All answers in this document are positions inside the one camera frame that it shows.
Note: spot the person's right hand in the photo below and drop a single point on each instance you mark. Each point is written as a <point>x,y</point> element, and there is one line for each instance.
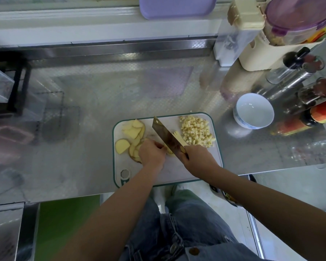
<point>200,161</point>

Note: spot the purple lid food container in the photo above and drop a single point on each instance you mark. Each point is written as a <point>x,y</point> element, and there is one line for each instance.
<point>301,19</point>

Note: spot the pile of diced potato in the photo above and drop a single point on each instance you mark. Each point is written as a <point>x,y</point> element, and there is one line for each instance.
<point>198,130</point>

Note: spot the clear plastic bottle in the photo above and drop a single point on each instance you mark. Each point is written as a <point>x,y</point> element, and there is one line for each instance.
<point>320,148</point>

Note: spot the black metal rack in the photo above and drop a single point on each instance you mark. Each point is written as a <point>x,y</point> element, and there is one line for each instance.
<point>19,87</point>

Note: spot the white cutting board green rim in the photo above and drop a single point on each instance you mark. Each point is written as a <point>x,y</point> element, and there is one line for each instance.
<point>209,157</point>

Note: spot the clear container cream lid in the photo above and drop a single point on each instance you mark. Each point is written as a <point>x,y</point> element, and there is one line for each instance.
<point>236,38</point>

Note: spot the white bowl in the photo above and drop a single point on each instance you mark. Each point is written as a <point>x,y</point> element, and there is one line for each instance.
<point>254,111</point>

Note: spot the cream plastic canister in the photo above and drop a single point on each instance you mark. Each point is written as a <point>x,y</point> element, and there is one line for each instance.
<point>263,57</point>

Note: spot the pile of yellow potato slices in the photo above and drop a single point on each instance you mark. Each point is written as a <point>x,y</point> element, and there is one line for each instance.
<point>131,139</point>

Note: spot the person's right forearm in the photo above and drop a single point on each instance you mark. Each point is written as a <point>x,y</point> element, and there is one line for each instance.
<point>277,217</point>

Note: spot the glass jar red lid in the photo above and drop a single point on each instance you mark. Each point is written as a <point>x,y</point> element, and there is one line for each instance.
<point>323,88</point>

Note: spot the steel bin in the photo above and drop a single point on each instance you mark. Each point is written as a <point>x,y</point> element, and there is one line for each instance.
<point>5,232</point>

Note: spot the person's blue jeans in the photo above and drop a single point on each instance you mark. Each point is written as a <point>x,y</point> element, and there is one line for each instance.
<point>160,236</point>

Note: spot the green mat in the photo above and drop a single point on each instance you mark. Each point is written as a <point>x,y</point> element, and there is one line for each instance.
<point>68,225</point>

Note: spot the metal bowl with scraps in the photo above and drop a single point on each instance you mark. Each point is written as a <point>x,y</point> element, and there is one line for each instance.
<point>231,197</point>

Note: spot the purple plastic cutting board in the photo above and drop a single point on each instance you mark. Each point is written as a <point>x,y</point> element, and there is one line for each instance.
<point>178,6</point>

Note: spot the person's left hand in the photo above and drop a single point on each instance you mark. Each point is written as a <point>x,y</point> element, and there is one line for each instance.
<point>152,155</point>

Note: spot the person's left forearm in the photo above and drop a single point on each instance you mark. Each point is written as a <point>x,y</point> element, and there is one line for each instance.
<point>106,220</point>

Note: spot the glass bottle black cap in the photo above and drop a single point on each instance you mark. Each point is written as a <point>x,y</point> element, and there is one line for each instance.
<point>290,62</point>

